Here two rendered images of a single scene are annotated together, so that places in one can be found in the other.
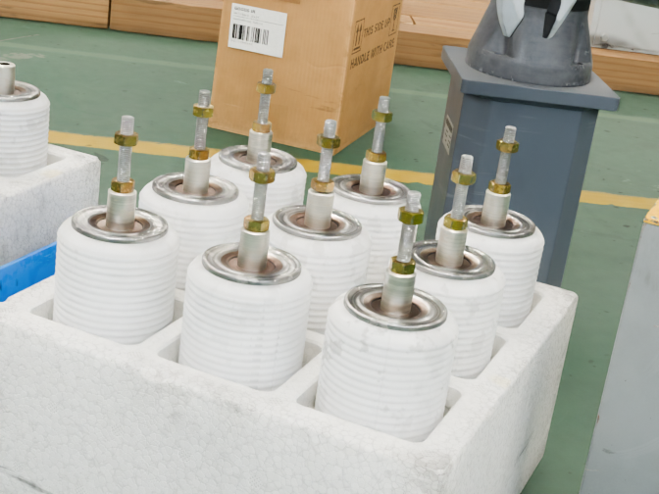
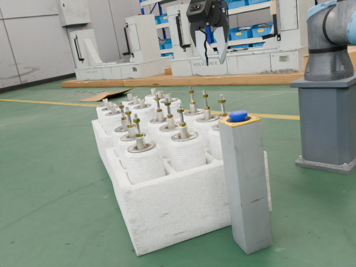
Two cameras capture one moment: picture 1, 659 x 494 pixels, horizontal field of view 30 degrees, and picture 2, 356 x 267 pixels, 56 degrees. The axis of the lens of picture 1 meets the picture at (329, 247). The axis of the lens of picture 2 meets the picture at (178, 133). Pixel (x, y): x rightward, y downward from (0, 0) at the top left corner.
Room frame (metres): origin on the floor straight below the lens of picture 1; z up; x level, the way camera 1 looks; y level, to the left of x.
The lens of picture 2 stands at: (0.40, -0.76, 0.51)
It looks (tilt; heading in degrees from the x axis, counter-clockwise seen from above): 16 degrees down; 53
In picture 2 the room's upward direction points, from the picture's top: 9 degrees counter-clockwise
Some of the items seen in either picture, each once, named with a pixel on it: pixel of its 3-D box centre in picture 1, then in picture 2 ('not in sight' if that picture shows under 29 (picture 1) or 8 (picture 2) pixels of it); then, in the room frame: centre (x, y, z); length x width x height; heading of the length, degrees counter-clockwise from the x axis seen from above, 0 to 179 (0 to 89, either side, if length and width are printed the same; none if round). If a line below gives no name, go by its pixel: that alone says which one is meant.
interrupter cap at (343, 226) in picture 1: (317, 223); (171, 127); (0.97, 0.01, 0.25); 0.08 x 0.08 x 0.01
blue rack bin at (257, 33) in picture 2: not in sight; (268, 28); (5.51, 2.90, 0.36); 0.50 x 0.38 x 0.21; 6
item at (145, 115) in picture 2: not in sight; (146, 127); (1.13, 0.40, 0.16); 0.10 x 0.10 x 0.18
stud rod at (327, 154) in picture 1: (325, 164); (168, 110); (0.97, 0.01, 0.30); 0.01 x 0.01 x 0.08
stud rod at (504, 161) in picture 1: (503, 168); (222, 108); (1.04, -0.14, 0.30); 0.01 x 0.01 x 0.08
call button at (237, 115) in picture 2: not in sight; (238, 116); (0.93, -0.28, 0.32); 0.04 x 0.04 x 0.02
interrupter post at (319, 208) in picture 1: (319, 209); (170, 123); (0.97, 0.01, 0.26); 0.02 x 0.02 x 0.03
